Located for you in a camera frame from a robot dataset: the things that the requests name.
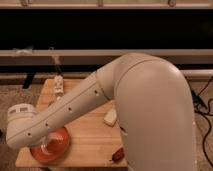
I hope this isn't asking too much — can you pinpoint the translucent ceramic cup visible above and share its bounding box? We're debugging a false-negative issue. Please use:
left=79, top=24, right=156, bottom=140
left=41, top=132, right=57, bottom=155

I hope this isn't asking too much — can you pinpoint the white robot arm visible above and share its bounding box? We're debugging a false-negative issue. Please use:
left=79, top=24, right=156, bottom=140
left=6, top=53, right=197, bottom=171

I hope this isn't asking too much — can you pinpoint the orange ceramic bowl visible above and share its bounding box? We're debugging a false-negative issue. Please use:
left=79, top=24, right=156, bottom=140
left=30, top=127, right=70, bottom=164

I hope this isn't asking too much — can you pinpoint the white sponge block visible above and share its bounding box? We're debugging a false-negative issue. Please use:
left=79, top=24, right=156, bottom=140
left=103, top=108, right=117, bottom=127

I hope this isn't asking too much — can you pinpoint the white power strip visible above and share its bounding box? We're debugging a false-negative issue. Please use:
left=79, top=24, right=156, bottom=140
left=54, top=75, right=64, bottom=98

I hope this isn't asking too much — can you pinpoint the wooden cutting board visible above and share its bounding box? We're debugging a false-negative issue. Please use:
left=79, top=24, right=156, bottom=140
left=15, top=78, right=128, bottom=169

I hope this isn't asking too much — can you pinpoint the red chili pepper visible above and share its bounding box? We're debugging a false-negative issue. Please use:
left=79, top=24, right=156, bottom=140
left=111, top=148, right=124, bottom=162

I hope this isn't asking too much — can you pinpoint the white rail frame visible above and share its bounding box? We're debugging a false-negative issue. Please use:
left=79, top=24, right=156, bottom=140
left=0, top=49, right=213, bottom=78

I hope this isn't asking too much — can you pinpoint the black cable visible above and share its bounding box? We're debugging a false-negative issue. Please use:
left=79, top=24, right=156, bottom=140
left=191, top=76, right=213, bottom=168

